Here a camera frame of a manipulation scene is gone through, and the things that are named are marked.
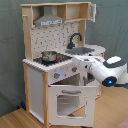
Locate black toy faucet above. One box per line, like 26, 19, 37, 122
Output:
67, 33, 82, 49

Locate red stove knob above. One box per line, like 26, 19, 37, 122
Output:
54, 73, 60, 79
71, 66, 78, 73

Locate black toy stovetop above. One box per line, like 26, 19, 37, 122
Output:
33, 53, 74, 67

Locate white oven door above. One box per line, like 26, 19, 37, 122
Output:
49, 85, 96, 127

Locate grey range hood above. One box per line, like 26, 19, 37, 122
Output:
35, 5, 64, 27

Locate small metal pot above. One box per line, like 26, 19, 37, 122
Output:
42, 51, 57, 62

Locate white cabinet door with dispenser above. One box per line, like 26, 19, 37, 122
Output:
79, 71, 104, 101

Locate left red stove knob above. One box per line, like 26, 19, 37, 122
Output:
54, 73, 60, 79

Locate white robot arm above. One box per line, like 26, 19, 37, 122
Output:
72, 55, 128, 87

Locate wooden toy kitchen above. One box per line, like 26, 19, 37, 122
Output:
22, 2, 105, 127

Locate grey toy sink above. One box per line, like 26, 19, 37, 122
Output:
65, 47, 95, 55

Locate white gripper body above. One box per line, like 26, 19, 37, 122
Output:
72, 55, 94, 72

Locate right red stove knob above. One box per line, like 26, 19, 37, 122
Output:
71, 66, 78, 73

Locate white microwave door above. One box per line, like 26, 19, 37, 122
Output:
88, 3, 96, 22

